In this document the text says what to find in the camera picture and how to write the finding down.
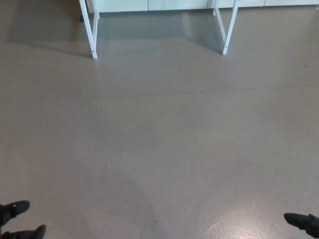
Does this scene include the white desk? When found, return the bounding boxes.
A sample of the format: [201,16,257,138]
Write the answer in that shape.
[79,0,259,59]

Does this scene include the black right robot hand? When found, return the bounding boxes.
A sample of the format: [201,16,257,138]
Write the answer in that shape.
[284,212,319,239]

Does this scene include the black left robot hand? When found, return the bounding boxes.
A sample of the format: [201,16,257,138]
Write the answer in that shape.
[0,200,47,239]

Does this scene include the white cabinet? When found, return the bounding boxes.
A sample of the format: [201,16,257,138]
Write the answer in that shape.
[86,0,319,13]

